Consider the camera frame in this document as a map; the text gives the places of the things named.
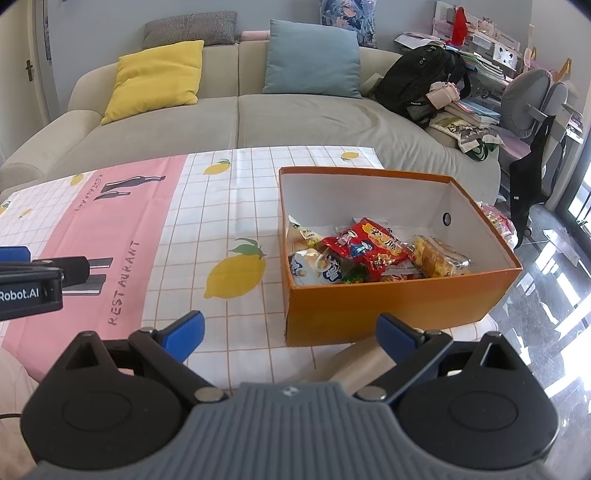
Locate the beige sofa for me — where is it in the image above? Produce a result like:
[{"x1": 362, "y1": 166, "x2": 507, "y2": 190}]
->
[{"x1": 0, "y1": 46, "x2": 502, "y2": 204}]

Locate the light wooden board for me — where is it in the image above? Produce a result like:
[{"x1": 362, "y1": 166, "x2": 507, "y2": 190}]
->
[{"x1": 300, "y1": 337, "x2": 399, "y2": 395}]

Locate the red hanging ornament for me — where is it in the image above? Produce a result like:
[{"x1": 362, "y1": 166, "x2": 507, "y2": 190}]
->
[{"x1": 445, "y1": 7, "x2": 469, "y2": 45}]

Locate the black backpack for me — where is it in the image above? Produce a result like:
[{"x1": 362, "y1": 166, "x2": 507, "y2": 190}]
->
[{"x1": 375, "y1": 45, "x2": 472, "y2": 123}]

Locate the printed tote bag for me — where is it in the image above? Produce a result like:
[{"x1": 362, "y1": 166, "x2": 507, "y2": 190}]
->
[{"x1": 427, "y1": 115, "x2": 504, "y2": 160}]

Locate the orange cardboard box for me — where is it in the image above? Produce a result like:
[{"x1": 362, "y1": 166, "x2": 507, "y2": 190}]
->
[{"x1": 278, "y1": 166, "x2": 523, "y2": 348}]

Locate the printed figure pillow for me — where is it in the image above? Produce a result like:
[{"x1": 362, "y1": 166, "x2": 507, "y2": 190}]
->
[{"x1": 320, "y1": 0, "x2": 377, "y2": 49}]

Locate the red patterned snack bag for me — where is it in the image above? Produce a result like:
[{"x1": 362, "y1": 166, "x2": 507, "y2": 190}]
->
[{"x1": 478, "y1": 202, "x2": 517, "y2": 247}]

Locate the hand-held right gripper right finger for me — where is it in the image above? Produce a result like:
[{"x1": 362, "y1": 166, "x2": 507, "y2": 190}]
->
[{"x1": 355, "y1": 313, "x2": 525, "y2": 402}]

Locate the lemon pattern tablecloth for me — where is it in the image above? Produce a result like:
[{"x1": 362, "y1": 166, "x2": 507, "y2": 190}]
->
[{"x1": 0, "y1": 145, "x2": 499, "y2": 398}]

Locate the pink pouch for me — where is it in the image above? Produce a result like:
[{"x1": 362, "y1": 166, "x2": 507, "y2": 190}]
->
[{"x1": 427, "y1": 80, "x2": 461, "y2": 108}]

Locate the grey desk chair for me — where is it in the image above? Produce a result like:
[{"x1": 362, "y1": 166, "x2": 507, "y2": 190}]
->
[{"x1": 501, "y1": 68, "x2": 570, "y2": 232}]

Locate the light blue pillow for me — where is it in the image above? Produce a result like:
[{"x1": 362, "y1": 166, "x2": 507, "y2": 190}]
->
[{"x1": 262, "y1": 19, "x2": 363, "y2": 100}]

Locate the grey checked pillow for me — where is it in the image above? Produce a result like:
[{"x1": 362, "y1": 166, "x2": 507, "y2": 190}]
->
[{"x1": 142, "y1": 11, "x2": 238, "y2": 51}]

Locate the pale pink clothing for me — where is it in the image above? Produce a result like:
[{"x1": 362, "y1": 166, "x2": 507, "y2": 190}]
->
[{"x1": 0, "y1": 348, "x2": 40, "y2": 416}]

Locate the white packet of yellow puffs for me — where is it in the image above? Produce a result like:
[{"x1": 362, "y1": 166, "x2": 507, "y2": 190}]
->
[{"x1": 290, "y1": 248, "x2": 354, "y2": 286}]

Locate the red snack packet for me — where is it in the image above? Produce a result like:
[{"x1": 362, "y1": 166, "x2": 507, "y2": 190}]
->
[{"x1": 322, "y1": 218, "x2": 411, "y2": 281}]

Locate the stack of books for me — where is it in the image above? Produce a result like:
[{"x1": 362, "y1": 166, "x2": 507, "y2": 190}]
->
[{"x1": 443, "y1": 99, "x2": 502, "y2": 127}]

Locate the yellow pillow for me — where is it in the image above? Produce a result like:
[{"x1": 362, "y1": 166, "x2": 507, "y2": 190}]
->
[{"x1": 100, "y1": 40, "x2": 205, "y2": 125}]

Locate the clear packet of yellow pastries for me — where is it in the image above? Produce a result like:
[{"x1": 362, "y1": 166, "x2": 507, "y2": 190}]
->
[{"x1": 407, "y1": 234, "x2": 472, "y2": 278}]

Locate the black garment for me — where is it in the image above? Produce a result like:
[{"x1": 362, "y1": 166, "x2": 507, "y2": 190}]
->
[{"x1": 509, "y1": 108, "x2": 566, "y2": 250}]

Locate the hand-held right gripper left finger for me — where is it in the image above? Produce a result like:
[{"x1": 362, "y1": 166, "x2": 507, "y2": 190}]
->
[{"x1": 62, "y1": 310, "x2": 229, "y2": 402}]

